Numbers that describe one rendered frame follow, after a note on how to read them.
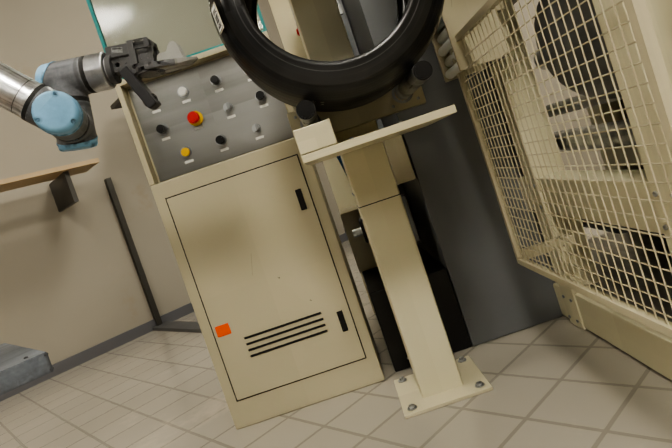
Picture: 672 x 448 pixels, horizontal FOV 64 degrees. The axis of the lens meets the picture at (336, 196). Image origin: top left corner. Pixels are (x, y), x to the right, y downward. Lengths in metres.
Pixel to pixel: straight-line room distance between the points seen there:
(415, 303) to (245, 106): 0.88
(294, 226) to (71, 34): 3.47
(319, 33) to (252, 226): 0.68
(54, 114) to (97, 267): 3.34
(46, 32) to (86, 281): 1.97
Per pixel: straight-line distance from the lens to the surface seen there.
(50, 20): 4.99
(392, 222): 1.61
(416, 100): 1.60
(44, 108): 1.29
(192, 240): 1.91
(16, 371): 1.17
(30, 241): 4.48
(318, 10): 1.66
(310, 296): 1.89
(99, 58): 1.42
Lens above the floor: 0.75
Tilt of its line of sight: 3 degrees down
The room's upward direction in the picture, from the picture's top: 19 degrees counter-clockwise
